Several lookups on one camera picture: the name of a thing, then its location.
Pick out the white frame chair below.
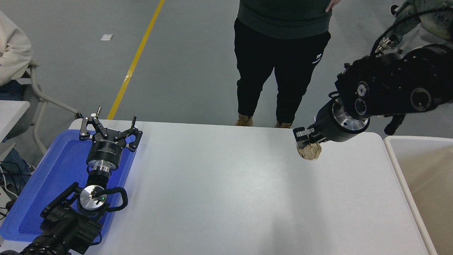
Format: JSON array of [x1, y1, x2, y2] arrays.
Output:
[[7, 60, 82, 156]]

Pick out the tan paper ball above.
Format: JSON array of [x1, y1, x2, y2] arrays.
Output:
[[297, 142, 322, 161]]

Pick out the dark blue bag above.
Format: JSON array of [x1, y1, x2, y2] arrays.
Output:
[[0, 147, 36, 193]]

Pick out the white side table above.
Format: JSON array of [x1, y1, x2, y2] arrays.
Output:
[[0, 101, 30, 142]]

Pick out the standing person's hand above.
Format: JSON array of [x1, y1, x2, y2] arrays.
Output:
[[324, 0, 342, 13]]

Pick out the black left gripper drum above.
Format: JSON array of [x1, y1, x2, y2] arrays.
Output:
[[87, 137, 126, 167]]

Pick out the seated person in grey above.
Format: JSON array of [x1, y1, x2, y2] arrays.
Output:
[[390, 0, 453, 40]]

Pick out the large pale bin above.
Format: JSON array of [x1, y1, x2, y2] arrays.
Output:
[[383, 135, 453, 255]]

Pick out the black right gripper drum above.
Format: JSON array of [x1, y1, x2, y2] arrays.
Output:
[[313, 99, 366, 142]]

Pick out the seated person in white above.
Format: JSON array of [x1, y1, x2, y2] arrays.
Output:
[[0, 10, 34, 101]]

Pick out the standing person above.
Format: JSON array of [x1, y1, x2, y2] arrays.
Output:
[[234, 0, 333, 129]]

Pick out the blue plastic tray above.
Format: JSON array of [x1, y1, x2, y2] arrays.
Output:
[[0, 129, 137, 242]]

